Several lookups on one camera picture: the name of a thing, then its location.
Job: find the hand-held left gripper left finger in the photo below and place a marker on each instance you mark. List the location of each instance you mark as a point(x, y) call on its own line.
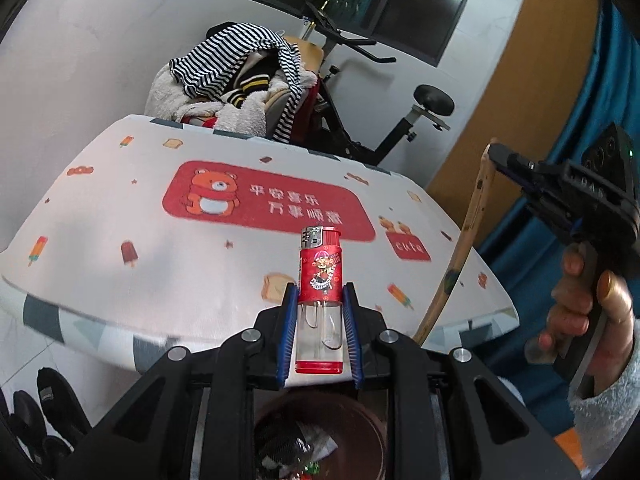
point(286, 335)

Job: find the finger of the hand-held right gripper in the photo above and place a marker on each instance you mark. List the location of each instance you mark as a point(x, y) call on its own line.
point(525, 165)
point(545, 212)

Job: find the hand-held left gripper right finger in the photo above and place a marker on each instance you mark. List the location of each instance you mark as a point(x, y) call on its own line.
point(350, 335)

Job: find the red lighter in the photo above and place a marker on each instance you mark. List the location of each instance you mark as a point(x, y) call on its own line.
point(320, 280)

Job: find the wooden stick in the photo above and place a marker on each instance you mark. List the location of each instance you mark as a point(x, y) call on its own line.
point(469, 230)

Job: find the brown plastic basin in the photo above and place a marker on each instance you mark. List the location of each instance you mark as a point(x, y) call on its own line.
point(360, 425)

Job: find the person's right forearm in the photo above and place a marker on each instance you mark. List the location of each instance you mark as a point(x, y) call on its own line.
point(610, 425)

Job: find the person's right hand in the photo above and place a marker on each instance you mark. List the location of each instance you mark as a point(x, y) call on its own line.
point(617, 300)

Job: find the black exercise bike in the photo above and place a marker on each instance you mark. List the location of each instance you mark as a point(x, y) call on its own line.
point(435, 100)

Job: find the blue curtain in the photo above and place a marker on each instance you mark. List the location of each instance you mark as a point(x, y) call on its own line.
point(615, 60)

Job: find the dark window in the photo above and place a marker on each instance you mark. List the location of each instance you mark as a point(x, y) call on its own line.
point(390, 0)

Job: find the red garment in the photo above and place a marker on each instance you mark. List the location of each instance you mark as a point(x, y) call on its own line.
point(307, 110)

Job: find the white fleece garment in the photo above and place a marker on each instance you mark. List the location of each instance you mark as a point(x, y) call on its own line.
point(240, 115)

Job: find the black shoe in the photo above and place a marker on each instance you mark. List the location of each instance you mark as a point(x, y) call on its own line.
point(62, 400)
point(30, 420)

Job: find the yellow wooden chair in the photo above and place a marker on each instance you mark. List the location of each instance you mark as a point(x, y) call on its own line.
point(312, 55)

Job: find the black yellow striped garment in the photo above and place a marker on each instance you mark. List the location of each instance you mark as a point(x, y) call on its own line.
point(250, 82)

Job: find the striped shirt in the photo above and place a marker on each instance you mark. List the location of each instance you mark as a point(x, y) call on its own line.
point(215, 65)

